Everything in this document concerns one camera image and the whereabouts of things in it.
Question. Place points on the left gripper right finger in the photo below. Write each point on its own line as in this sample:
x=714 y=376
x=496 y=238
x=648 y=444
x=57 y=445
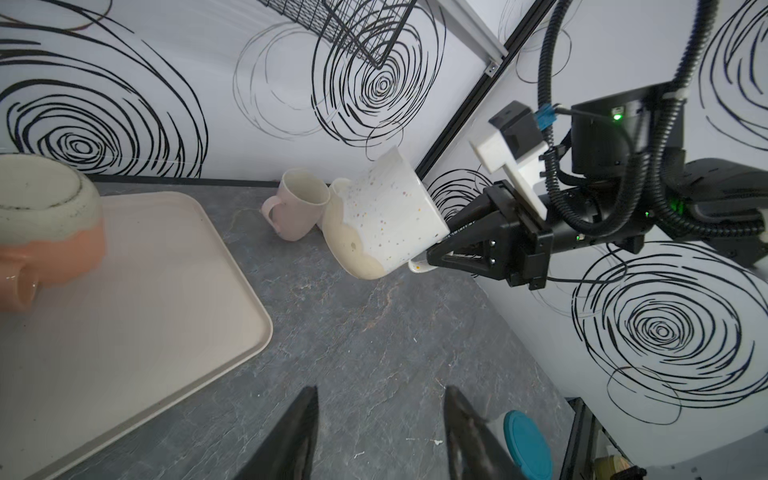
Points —
x=473 y=451

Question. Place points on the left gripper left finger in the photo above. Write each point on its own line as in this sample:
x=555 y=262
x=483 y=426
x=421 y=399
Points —
x=288 y=450

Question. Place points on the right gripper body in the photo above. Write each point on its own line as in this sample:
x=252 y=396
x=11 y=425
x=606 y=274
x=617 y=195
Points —
x=603 y=174

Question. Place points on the cream speckled mug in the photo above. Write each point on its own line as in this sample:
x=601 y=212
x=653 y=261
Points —
x=390 y=220

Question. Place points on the pink mug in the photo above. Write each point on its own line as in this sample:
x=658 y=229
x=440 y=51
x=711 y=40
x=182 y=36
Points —
x=297 y=206

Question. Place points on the large white mug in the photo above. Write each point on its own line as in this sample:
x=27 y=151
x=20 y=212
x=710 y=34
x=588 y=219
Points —
x=334 y=211

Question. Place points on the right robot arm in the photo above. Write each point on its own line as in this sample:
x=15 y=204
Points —
x=715 y=201

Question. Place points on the teal lidded white mug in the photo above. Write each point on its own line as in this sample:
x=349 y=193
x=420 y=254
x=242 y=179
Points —
x=522 y=440

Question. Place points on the cream and orange mug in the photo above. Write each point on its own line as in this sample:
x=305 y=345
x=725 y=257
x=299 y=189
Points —
x=52 y=227

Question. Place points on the beige serving tray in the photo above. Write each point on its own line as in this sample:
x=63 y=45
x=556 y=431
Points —
x=167 y=312

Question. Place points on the black wire basket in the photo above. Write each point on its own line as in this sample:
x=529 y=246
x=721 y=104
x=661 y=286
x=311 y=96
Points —
x=364 y=29

